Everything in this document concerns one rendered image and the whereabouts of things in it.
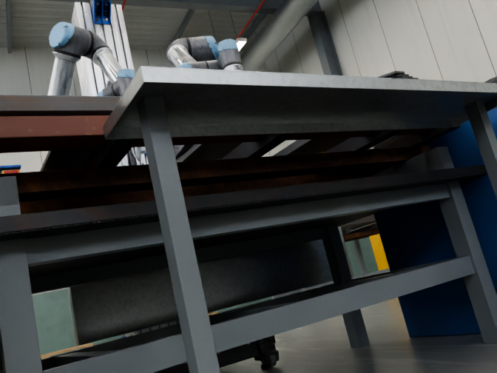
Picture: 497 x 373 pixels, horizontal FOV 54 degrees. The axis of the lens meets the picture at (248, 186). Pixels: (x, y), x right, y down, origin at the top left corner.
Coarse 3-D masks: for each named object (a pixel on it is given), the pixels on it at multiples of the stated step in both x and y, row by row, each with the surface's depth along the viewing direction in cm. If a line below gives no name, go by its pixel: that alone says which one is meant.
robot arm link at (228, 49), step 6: (222, 42) 181; (228, 42) 180; (234, 42) 182; (222, 48) 181; (228, 48) 179; (234, 48) 180; (222, 54) 181; (228, 54) 179; (234, 54) 180; (222, 60) 181; (228, 60) 179; (234, 60) 179; (240, 60) 181; (222, 66) 182
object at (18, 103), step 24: (0, 96) 100; (24, 96) 103; (48, 96) 105; (72, 96) 108; (96, 96) 111; (192, 144) 160; (216, 144) 155; (312, 144) 182; (336, 144) 191; (48, 168) 140; (72, 168) 145
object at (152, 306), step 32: (256, 256) 211; (288, 256) 220; (320, 256) 229; (96, 288) 174; (128, 288) 180; (160, 288) 186; (224, 288) 199; (256, 288) 207; (288, 288) 215; (96, 320) 171; (128, 320) 176; (160, 320) 182
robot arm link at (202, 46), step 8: (192, 40) 219; (200, 40) 220; (208, 40) 221; (192, 48) 219; (200, 48) 220; (208, 48) 221; (216, 48) 222; (192, 56) 220; (200, 56) 221; (208, 56) 222; (216, 56) 224
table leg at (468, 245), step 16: (448, 208) 168; (464, 208) 167; (448, 224) 168; (464, 224) 165; (464, 240) 164; (464, 256) 164; (480, 256) 164; (480, 272) 161; (480, 288) 160; (480, 304) 161; (496, 304) 161; (480, 320) 161; (496, 320) 158; (496, 336) 157
